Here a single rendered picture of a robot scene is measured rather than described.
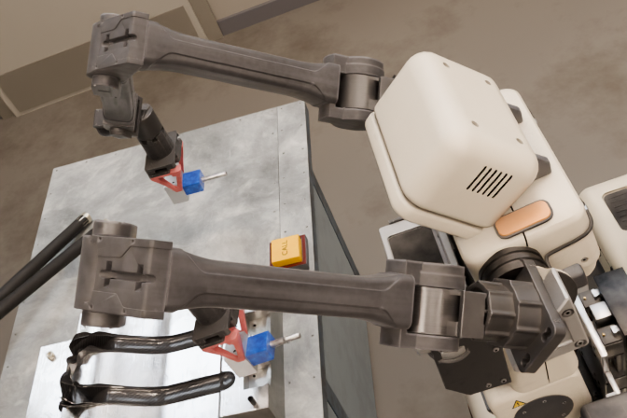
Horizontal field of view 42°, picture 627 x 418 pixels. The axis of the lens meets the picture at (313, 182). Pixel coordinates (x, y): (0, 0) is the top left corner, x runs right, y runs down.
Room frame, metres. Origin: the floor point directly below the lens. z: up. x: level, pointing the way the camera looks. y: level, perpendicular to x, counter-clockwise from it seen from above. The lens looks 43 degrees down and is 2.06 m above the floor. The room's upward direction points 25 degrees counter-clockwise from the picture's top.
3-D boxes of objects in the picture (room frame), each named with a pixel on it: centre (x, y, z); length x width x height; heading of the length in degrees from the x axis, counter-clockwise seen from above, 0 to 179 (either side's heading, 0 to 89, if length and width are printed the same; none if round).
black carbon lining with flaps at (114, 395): (0.96, 0.42, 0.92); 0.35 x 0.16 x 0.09; 75
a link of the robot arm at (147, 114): (1.37, 0.26, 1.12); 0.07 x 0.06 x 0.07; 56
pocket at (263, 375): (0.86, 0.23, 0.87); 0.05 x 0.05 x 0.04; 75
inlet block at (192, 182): (1.35, 0.22, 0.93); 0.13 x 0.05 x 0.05; 76
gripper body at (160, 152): (1.36, 0.26, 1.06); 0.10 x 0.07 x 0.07; 166
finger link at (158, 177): (1.35, 0.26, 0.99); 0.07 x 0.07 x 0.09; 76
